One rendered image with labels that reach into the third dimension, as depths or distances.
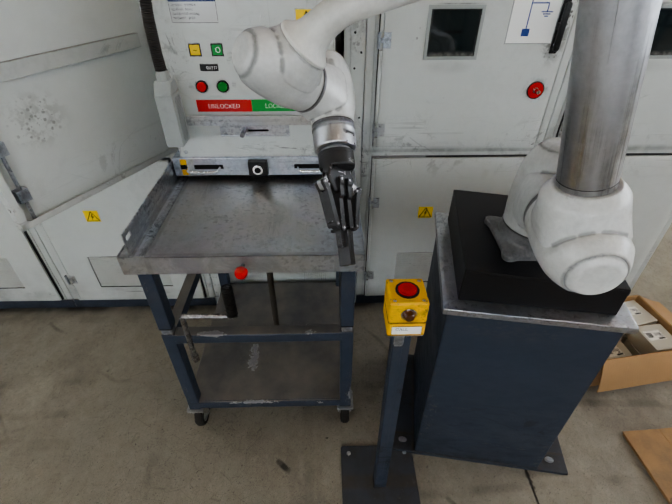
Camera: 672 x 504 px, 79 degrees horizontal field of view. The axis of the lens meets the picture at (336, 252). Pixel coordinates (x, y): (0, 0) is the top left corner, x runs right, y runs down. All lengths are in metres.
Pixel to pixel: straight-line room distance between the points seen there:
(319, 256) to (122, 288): 1.37
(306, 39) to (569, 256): 0.59
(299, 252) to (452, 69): 0.86
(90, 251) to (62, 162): 0.75
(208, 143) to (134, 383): 1.08
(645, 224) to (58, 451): 2.53
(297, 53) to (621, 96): 0.50
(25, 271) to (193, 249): 1.36
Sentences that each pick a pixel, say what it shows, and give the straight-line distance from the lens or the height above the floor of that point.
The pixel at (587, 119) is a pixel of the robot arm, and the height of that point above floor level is 1.25.
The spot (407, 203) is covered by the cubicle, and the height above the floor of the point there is 0.59.
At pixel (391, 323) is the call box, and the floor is 0.84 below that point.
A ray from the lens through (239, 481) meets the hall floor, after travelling 1.65.
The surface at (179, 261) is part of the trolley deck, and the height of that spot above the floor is 0.83.
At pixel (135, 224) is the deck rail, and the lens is 1.17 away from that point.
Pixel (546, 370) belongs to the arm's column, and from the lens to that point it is 1.30.
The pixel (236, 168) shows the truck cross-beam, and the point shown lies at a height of 0.89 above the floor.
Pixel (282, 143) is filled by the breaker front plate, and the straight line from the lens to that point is 1.33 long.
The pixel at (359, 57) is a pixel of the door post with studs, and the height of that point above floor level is 1.15.
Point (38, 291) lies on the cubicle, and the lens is 2.44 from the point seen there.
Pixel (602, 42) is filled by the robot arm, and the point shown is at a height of 1.36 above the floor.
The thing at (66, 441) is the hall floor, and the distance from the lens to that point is 1.95.
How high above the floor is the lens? 1.48
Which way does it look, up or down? 38 degrees down
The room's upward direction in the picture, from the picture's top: straight up
